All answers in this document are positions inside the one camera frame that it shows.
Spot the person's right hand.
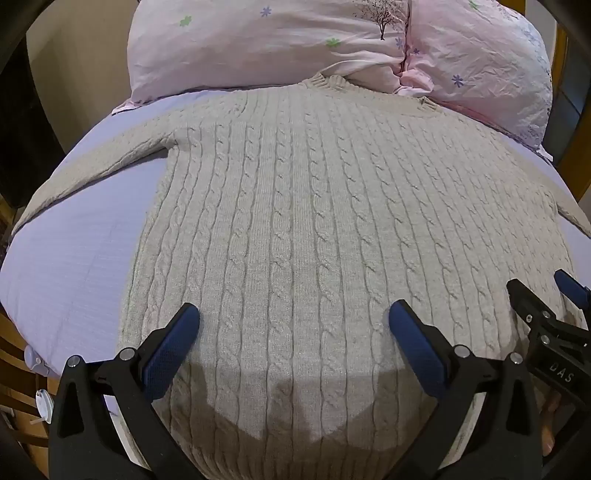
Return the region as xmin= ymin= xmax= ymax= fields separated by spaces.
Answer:
xmin=538 ymin=392 xmax=562 ymax=460

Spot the white round cap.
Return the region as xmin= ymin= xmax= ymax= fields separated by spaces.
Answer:
xmin=35 ymin=389 xmax=57 ymax=424

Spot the pink floral pillow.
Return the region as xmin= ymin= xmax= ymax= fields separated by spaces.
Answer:
xmin=392 ymin=0 xmax=555 ymax=161
xmin=112 ymin=0 xmax=413 ymax=115

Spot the dark furniture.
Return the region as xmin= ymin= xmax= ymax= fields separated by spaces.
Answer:
xmin=0 ymin=28 xmax=71 ymax=210

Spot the lavender bed sheet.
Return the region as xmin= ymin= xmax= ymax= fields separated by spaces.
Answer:
xmin=0 ymin=85 xmax=591 ymax=416

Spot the wooden slatted frame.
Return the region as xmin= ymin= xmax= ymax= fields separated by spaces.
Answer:
xmin=0 ymin=194 xmax=52 ymax=464

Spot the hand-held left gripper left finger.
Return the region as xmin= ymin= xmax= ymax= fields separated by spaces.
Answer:
xmin=48 ymin=302 xmax=201 ymax=480

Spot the wooden bed frame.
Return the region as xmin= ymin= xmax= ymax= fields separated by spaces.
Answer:
xmin=549 ymin=18 xmax=591 ymax=206

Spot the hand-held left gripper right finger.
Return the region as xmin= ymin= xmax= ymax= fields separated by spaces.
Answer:
xmin=388 ymin=299 xmax=544 ymax=480

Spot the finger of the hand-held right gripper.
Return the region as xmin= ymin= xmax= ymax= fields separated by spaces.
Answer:
xmin=553 ymin=270 xmax=591 ymax=331
xmin=506 ymin=279 xmax=562 ymax=343

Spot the beige cable knit sweater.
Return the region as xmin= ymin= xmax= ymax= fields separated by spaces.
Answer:
xmin=18 ymin=73 xmax=591 ymax=480

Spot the white plastic piece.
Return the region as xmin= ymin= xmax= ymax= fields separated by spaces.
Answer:
xmin=24 ymin=345 xmax=52 ymax=376

